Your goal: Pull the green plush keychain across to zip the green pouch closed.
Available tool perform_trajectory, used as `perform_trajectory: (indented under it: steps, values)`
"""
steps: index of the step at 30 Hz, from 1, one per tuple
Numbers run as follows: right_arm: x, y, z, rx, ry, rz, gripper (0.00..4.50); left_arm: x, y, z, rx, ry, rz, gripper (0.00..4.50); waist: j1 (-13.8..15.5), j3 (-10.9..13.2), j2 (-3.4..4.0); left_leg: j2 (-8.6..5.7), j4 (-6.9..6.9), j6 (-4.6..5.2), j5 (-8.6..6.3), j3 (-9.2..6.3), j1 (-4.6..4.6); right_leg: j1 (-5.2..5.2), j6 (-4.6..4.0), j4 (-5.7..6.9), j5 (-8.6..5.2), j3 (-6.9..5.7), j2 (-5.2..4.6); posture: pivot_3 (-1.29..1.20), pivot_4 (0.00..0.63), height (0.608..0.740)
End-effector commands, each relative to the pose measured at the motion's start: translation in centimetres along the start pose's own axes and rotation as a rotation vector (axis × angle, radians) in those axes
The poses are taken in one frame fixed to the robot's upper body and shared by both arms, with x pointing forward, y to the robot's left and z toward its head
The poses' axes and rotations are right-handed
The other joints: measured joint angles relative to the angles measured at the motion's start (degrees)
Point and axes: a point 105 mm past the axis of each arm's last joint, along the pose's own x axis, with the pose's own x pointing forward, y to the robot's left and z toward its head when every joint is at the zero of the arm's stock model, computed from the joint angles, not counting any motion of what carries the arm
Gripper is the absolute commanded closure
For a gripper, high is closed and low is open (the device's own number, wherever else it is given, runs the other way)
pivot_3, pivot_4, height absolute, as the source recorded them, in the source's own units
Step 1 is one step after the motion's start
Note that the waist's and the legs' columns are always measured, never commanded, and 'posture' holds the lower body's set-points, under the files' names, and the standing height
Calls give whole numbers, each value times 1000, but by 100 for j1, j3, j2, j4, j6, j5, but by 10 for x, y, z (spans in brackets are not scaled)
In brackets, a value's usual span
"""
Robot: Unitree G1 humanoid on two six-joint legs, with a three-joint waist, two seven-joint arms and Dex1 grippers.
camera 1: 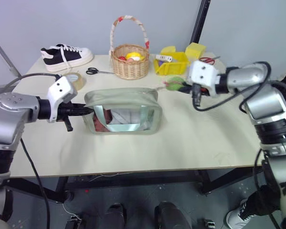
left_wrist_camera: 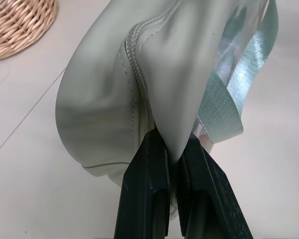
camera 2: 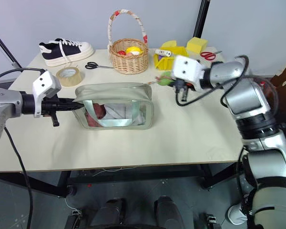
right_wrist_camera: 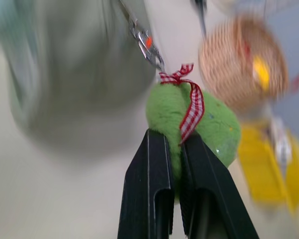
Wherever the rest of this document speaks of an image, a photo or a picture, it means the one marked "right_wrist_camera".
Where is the green plush keychain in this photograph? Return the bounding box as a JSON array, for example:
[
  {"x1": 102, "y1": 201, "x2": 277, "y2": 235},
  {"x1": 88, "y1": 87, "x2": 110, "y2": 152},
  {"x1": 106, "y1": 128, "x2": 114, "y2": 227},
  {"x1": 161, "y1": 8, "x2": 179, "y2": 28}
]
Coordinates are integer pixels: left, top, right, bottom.
[{"x1": 119, "y1": 0, "x2": 242, "y2": 201}]

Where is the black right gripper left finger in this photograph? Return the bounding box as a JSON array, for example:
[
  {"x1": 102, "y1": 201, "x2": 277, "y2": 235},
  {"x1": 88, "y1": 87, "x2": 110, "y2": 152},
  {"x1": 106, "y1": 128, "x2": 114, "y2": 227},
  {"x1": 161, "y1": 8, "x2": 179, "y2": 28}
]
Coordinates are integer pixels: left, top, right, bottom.
[{"x1": 117, "y1": 129, "x2": 175, "y2": 239}]

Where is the yellow fabric pouch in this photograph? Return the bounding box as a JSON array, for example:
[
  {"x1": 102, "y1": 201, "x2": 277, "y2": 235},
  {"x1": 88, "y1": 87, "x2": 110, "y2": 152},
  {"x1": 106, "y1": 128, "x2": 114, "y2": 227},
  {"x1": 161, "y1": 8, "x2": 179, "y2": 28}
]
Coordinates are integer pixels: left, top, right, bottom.
[{"x1": 236, "y1": 117, "x2": 299, "y2": 225}]

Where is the woven wicker basket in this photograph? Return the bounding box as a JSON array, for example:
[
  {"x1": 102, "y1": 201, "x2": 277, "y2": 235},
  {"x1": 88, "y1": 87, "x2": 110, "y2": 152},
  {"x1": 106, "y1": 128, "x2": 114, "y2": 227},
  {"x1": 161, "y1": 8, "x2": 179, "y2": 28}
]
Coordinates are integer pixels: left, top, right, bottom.
[{"x1": 190, "y1": 0, "x2": 290, "y2": 112}]

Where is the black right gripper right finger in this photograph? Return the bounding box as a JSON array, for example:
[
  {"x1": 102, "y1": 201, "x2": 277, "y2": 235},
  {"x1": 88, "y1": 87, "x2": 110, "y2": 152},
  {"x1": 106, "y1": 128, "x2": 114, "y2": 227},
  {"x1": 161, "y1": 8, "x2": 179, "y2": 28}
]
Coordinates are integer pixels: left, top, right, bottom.
[{"x1": 179, "y1": 138, "x2": 260, "y2": 239}]

